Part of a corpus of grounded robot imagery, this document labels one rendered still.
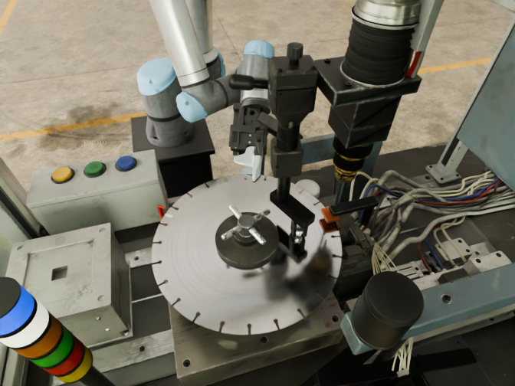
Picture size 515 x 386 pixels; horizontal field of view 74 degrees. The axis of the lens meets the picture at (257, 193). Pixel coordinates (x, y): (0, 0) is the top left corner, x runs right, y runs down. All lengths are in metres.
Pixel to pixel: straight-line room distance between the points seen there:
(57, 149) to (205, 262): 2.09
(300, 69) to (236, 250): 0.31
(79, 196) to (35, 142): 1.89
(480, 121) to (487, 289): 0.23
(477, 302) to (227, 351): 0.38
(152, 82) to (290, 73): 0.66
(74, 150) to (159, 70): 1.55
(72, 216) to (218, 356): 0.48
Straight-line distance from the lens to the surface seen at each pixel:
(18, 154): 2.69
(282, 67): 0.43
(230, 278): 0.57
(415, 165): 1.14
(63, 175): 0.89
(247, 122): 0.81
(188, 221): 0.65
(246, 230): 0.56
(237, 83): 0.48
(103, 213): 0.89
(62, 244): 0.76
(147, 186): 0.83
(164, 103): 1.06
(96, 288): 0.68
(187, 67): 0.85
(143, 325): 0.78
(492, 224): 1.07
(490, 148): 0.40
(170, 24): 0.85
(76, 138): 2.63
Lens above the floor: 1.45
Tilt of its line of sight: 47 degrees down
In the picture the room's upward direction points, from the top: straight up
